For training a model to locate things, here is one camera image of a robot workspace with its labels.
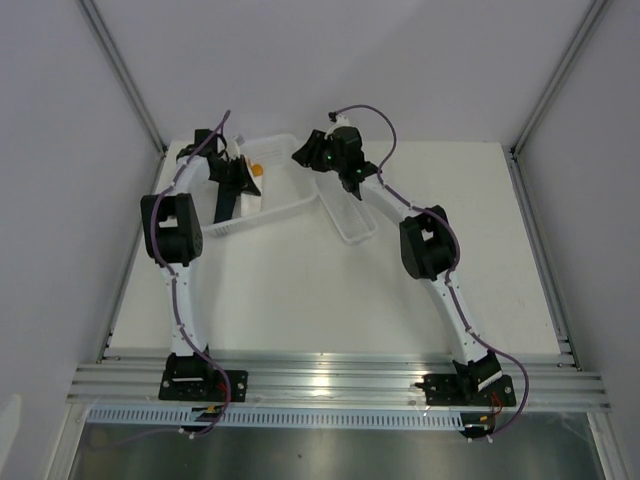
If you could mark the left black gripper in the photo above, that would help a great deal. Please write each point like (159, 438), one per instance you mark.
(244, 179)

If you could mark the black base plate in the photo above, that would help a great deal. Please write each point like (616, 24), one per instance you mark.
(445, 390)
(208, 386)

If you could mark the white slotted cable duct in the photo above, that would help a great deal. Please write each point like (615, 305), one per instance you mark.
(268, 417)

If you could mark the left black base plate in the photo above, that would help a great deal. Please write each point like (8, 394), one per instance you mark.
(208, 386)

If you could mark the aluminium rail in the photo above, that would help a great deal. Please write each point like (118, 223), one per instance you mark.
(337, 381)
(549, 285)
(134, 267)

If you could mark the small white plastic tray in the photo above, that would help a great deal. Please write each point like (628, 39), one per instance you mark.
(351, 217)

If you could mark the aluminium frame post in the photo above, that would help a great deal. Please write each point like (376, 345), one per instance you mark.
(567, 61)
(105, 40)

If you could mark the left side aluminium rail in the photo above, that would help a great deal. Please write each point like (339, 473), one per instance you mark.
(134, 267)

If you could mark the left aluminium frame post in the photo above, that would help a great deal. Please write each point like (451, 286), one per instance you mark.
(105, 40)

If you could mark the right side aluminium rail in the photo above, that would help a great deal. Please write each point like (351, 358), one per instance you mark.
(549, 285)

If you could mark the right aluminium frame post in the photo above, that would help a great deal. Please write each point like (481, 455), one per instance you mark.
(567, 61)

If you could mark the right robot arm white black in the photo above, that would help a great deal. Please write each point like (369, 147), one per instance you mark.
(429, 249)

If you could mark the aluminium front rail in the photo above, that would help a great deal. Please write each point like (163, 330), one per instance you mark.
(337, 381)

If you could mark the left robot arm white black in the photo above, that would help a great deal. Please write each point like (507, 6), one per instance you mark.
(174, 240)

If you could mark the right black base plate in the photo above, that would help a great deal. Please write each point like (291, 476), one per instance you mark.
(445, 390)

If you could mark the large white plastic basket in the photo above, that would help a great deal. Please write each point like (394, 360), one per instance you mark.
(286, 188)

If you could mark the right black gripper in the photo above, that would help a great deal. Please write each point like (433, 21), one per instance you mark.
(308, 155)

